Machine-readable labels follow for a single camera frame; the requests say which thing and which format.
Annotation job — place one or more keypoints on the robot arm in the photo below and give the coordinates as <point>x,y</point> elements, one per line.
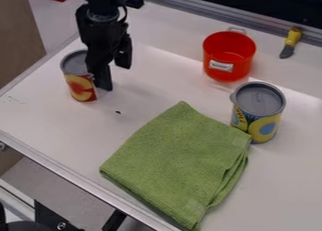
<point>102,0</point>

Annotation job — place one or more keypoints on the yellow and blue can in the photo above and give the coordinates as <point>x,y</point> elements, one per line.
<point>258,112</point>

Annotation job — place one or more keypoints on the green cloth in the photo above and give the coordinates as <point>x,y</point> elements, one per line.
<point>180,164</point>

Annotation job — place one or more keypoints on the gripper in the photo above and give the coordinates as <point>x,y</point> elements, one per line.
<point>97,30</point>

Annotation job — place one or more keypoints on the red cup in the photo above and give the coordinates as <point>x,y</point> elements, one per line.
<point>228,55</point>

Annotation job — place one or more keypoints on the red and yellow can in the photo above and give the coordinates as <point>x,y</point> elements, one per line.
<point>78,77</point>

